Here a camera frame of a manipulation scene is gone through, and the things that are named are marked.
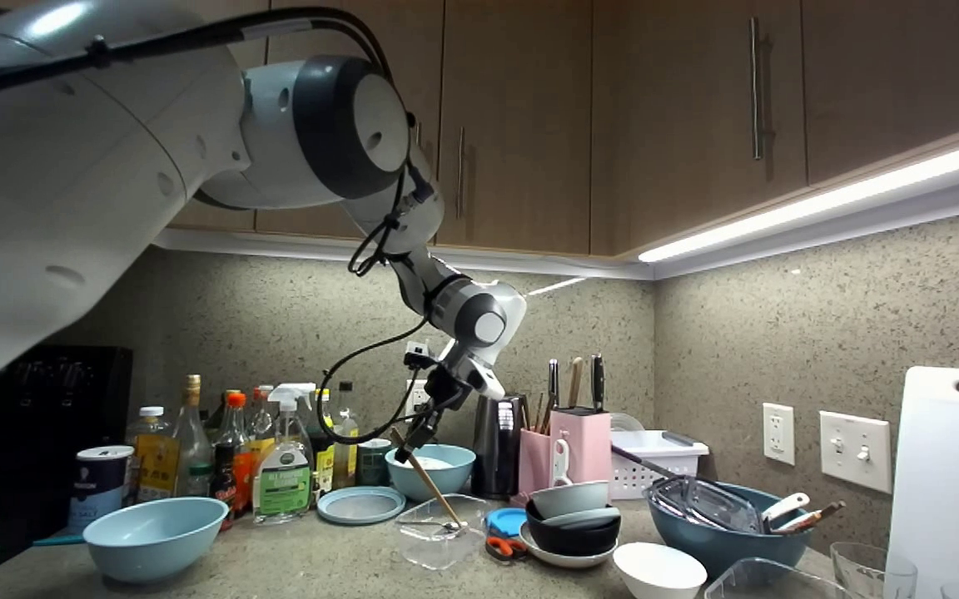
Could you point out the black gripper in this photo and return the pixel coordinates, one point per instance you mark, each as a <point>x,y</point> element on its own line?
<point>462,385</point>

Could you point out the wooden chopstick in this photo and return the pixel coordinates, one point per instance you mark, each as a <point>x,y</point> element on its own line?
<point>432,488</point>

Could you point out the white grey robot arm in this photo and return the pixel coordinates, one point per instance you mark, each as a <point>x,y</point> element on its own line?
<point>113,167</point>

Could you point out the clear plastic container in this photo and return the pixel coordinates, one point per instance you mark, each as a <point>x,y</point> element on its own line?
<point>440,535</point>

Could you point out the light blue rice bowl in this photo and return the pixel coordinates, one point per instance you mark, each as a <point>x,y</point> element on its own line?
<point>432,469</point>

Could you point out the dark green labelled jar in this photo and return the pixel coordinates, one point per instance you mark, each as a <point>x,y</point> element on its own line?
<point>373,468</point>

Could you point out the bottle black cap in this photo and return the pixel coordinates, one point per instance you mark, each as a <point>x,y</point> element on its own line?
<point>343,443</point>

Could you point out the blue plate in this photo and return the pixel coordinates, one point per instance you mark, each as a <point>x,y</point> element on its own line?
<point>361,504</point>

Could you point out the dark bottle yellow cap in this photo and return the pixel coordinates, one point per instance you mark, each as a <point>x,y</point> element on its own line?
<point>324,468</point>

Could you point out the white opener tool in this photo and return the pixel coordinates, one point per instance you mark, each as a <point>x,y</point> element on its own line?
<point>562,460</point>

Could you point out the pink knife block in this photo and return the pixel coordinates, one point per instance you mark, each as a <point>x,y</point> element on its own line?
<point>566,443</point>

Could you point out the spray bottle green label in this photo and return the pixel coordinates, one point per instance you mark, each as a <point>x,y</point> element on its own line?
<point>284,478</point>

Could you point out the orange cap bottle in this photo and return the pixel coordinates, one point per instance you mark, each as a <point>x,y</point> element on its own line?
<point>266,402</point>
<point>230,443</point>

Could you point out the grey blue bowl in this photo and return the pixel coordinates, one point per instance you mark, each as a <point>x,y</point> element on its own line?
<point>566,499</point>

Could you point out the black bowl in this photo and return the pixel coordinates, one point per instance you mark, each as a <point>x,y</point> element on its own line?
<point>573,532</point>

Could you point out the under-cabinet light strip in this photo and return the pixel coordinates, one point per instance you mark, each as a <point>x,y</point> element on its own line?
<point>834,202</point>
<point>566,268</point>

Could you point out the tall bottle gold neck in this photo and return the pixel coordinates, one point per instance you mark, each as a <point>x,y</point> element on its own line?
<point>193,443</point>

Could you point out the white plastic basket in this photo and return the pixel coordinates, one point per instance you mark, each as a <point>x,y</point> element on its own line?
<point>657,454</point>

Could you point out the oil bottle white cap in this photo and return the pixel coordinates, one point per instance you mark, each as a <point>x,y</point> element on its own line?
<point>151,460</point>

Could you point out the small white bowl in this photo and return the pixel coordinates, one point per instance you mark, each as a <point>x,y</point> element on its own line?
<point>660,566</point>

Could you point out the large light blue bowl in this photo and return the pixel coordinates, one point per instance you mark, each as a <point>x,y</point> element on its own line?
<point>153,535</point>

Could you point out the dark blue mixing bowl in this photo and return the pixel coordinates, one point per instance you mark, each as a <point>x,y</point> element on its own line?
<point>715,535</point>

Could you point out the black appliance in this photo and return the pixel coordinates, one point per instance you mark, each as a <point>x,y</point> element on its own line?
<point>48,410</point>

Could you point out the clear glass jar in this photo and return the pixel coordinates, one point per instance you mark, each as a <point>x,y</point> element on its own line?
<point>775,582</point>

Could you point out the clear glass cup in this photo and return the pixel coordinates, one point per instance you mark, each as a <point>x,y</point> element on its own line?
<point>870,571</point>

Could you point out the white cutting board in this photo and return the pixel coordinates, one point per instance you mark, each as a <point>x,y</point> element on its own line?
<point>950,488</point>

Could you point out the white single switch plate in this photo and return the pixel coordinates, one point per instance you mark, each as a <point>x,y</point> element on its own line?
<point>778,434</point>

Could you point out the white double switch plate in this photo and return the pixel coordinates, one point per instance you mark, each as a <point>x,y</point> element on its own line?
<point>854,450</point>

